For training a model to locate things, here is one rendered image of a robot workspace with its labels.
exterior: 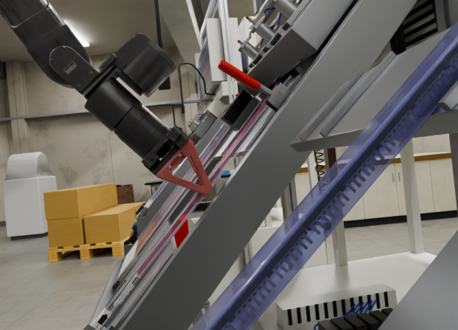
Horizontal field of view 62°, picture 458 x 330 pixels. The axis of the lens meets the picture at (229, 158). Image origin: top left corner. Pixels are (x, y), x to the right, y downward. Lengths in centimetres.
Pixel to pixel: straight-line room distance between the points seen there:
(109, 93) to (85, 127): 907
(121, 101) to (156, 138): 7
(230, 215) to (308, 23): 28
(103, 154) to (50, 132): 137
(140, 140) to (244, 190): 16
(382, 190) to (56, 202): 399
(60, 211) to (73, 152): 475
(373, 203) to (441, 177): 91
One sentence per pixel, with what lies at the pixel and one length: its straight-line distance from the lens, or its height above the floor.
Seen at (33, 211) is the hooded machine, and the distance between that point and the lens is 739.
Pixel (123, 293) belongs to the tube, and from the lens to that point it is 56.
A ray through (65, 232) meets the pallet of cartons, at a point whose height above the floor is 33.
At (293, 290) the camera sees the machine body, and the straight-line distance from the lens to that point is 108.
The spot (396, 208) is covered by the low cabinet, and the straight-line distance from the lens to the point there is 519.
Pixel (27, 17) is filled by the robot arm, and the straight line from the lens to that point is 54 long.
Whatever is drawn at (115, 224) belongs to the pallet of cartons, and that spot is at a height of 37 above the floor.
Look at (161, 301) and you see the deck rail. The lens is 46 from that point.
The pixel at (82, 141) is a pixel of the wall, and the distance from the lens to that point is 959.
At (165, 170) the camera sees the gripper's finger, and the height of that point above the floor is 98.
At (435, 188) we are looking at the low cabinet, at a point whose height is 39.
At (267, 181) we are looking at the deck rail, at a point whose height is 95.
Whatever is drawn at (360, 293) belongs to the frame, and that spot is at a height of 66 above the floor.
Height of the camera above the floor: 98
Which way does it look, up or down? 1 degrees up
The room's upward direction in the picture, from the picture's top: 6 degrees counter-clockwise
